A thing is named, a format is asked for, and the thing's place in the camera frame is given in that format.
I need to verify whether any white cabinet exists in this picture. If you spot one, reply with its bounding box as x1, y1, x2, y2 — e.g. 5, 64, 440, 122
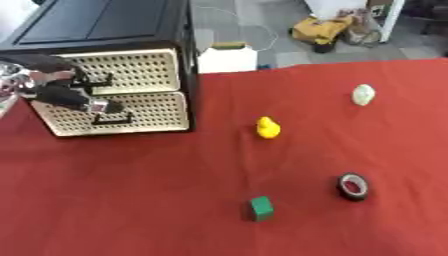
302, 0, 406, 44

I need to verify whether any pale green egg toy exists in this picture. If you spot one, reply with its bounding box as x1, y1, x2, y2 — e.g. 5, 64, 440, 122
350, 83, 377, 107

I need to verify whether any black tape roll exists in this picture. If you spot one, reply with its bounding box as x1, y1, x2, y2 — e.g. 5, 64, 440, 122
334, 172, 371, 202

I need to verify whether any yellow toy duck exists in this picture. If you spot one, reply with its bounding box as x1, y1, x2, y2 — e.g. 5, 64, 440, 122
253, 115, 284, 140

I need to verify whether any white box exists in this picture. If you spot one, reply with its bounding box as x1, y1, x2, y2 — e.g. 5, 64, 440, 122
196, 41, 261, 74

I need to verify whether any green block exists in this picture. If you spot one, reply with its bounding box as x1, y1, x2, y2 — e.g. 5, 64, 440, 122
241, 195, 277, 223

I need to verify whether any black drawer handle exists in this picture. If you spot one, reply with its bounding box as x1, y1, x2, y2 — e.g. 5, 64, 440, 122
91, 111, 135, 126
70, 71, 116, 88

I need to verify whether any white cable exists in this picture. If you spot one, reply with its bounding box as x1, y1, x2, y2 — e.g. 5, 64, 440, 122
194, 4, 284, 53

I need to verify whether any pale perforated drawer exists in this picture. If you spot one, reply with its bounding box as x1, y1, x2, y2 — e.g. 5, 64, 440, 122
56, 48, 182, 96
29, 91, 193, 138

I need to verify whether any yellow bag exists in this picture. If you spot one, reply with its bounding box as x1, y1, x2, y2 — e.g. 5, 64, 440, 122
288, 14, 356, 54

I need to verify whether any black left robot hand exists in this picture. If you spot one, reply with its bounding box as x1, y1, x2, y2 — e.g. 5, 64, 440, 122
17, 54, 126, 114

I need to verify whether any black cabinet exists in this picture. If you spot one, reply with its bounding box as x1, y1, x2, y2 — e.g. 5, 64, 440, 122
0, 0, 202, 135

